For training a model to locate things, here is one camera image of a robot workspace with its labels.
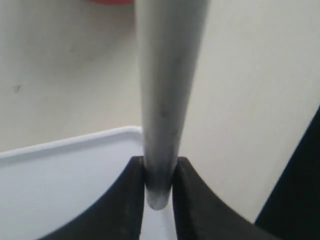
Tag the white plastic tray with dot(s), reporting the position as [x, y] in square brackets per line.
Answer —
[44, 187]

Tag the white wooden drumstick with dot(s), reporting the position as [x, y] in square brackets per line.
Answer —
[169, 35]

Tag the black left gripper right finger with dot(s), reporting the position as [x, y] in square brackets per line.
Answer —
[199, 214]

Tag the small red drum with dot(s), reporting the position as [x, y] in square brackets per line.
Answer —
[112, 2]

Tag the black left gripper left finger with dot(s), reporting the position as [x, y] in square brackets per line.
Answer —
[116, 215]

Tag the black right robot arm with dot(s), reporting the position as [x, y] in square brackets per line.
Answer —
[292, 211]

